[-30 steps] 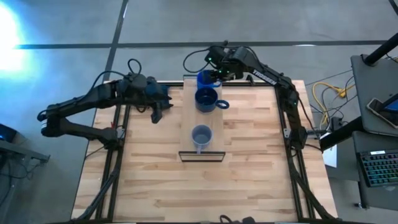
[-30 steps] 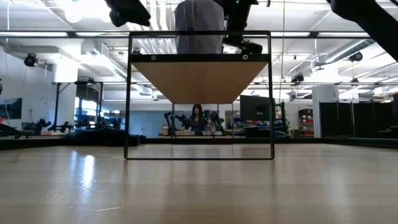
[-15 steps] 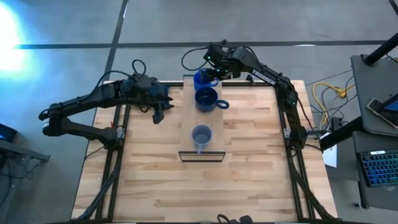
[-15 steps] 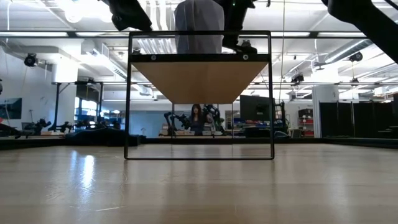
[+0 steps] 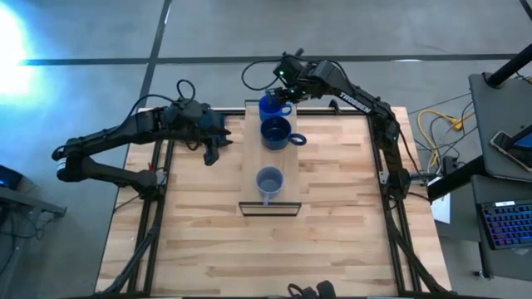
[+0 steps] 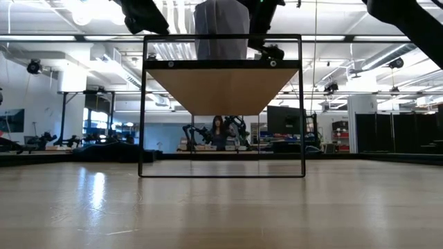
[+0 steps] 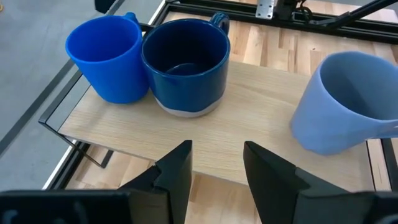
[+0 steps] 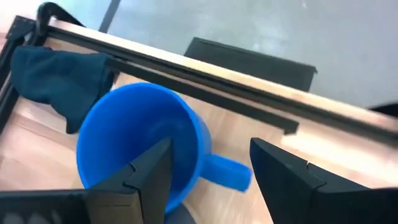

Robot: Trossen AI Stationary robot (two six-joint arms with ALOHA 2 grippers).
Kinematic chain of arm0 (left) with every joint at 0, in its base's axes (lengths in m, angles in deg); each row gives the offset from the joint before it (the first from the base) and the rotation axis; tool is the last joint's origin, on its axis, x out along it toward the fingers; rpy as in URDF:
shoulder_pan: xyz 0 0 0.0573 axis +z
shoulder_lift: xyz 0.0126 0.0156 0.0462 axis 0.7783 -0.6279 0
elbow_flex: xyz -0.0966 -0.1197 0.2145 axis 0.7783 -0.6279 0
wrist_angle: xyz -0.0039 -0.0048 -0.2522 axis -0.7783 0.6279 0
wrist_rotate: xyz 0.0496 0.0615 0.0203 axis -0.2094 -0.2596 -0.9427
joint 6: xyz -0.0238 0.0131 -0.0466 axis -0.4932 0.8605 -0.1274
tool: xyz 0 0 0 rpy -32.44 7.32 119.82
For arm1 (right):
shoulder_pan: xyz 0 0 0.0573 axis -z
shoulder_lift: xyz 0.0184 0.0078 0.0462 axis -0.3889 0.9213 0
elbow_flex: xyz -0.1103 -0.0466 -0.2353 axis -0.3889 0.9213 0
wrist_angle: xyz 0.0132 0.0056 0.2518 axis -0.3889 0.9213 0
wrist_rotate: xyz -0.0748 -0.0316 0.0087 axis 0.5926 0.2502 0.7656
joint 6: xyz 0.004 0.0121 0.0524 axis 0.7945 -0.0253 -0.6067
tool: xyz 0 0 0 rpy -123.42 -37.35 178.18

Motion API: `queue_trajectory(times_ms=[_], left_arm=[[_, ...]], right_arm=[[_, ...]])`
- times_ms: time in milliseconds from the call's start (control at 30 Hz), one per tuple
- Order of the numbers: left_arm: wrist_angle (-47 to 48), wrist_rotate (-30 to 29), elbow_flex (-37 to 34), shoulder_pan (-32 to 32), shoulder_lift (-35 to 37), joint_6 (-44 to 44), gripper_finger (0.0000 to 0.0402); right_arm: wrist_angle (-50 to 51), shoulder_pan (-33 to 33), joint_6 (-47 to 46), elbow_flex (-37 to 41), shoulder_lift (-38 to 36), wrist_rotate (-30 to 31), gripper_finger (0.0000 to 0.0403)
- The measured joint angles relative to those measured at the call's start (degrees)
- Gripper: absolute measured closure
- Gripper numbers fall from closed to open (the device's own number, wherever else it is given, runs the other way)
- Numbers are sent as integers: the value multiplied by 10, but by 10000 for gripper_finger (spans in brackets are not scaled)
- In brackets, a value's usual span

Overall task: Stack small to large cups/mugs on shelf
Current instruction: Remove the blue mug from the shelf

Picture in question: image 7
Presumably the navy ceramic mug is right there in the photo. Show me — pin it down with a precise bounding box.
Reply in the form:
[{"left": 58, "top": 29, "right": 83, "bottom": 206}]
[{"left": 141, "top": 11, "right": 232, "bottom": 119}]

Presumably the wooden shelf with metal frame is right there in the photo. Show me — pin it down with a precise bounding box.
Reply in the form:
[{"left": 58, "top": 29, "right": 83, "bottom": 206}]
[{"left": 39, "top": 60, "right": 376, "bottom": 193}]

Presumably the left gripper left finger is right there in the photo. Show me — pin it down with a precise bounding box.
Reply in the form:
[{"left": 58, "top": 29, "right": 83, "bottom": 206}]
[{"left": 118, "top": 139, "right": 194, "bottom": 224}]

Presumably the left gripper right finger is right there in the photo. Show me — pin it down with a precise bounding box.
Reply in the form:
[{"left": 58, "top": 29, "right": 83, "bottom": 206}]
[{"left": 243, "top": 141, "right": 374, "bottom": 224}]

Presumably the silver metal bracket plate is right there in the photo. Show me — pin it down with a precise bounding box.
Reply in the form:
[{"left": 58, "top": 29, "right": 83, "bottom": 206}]
[{"left": 255, "top": 0, "right": 277, "bottom": 20}]

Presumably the bright blue plastic mug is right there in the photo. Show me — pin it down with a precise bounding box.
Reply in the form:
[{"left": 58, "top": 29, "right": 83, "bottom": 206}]
[{"left": 65, "top": 11, "right": 150, "bottom": 105}]

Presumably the black aluminium table frame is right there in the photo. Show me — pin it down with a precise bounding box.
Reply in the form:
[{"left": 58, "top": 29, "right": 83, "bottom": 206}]
[{"left": 42, "top": 0, "right": 398, "bottom": 192}]

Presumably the light blue plastic mug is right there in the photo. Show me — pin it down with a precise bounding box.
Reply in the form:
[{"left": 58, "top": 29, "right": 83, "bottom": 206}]
[{"left": 289, "top": 50, "right": 398, "bottom": 157}]

